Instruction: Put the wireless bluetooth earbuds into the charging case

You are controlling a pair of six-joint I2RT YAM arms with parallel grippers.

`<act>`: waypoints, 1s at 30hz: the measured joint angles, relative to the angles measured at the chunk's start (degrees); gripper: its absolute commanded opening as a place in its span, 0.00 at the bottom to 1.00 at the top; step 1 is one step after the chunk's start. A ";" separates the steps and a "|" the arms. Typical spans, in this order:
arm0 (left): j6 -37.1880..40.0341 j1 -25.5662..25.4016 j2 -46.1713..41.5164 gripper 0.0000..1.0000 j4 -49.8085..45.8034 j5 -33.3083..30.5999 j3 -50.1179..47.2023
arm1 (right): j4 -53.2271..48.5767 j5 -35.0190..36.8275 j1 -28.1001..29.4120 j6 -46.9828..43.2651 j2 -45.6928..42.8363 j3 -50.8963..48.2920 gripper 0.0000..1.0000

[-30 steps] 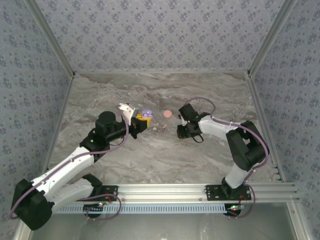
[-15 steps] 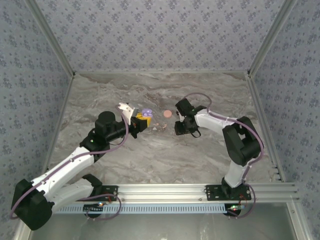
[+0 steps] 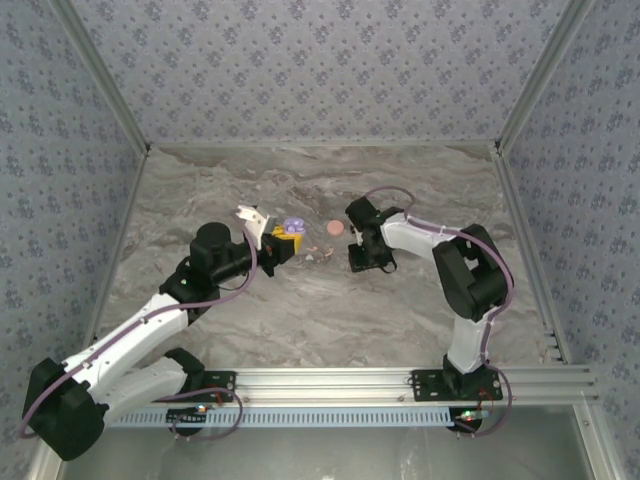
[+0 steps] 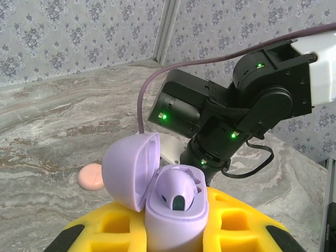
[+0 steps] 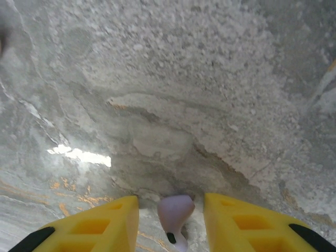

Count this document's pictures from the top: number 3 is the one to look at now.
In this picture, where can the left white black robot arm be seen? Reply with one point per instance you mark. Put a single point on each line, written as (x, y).
(130, 330)

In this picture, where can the purple earbud charging case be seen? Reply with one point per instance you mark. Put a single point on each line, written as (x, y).
(294, 225)

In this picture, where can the aluminium table side rail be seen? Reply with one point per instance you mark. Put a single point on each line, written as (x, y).
(136, 185)
(515, 200)

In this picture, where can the aluminium frame post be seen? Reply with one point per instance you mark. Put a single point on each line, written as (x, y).
(540, 75)
(106, 75)

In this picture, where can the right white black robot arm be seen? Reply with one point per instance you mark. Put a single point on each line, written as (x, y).
(470, 345)

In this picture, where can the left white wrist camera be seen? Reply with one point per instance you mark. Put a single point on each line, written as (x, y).
(255, 222)

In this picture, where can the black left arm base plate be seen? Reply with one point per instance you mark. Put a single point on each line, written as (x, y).
(226, 387)

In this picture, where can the pink earbud charging case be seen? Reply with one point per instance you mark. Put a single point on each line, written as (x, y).
(334, 228)

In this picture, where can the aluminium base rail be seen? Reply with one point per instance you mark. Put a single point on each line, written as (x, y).
(325, 385)

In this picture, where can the black controller board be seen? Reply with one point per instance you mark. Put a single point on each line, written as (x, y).
(467, 417)
(185, 416)

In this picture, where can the grey metal panel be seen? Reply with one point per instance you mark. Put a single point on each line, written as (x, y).
(325, 455)

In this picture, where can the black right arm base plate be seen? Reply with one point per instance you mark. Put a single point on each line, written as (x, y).
(425, 387)

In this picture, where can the aluminium lower frame bar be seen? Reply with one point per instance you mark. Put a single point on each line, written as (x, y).
(47, 470)
(597, 445)

